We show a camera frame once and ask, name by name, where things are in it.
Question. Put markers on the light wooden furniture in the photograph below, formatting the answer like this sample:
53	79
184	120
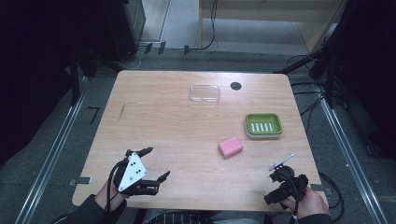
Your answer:
264	9

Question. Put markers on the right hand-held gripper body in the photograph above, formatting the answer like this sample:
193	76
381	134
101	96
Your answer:
289	183

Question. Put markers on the pink soap bar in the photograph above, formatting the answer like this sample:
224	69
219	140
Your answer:
230	147

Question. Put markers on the green soap dish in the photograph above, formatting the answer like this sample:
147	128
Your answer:
263	125

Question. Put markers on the person's left hand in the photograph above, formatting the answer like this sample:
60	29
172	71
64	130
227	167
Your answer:
104	197

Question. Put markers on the black round table grommet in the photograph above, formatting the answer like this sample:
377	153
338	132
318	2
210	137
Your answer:
236	86

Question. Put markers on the person's right hand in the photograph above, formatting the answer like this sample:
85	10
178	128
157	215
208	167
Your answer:
311	203

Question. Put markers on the clear plastic lid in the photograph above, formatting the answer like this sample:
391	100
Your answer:
204	94

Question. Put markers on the dark cabinet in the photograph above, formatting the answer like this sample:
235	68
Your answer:
124	28

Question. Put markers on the grey metal table bracket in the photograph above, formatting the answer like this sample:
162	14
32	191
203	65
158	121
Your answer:
80	181
318	188

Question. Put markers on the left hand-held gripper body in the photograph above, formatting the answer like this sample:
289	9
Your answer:
132	171

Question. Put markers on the metal floor rail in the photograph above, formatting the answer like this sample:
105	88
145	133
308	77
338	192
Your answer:
49	155
351	155

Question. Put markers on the black metal stand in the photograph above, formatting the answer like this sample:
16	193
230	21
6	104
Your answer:
76	77
323	68

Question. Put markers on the person's striped clothing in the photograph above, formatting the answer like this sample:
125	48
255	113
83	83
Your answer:
186	217

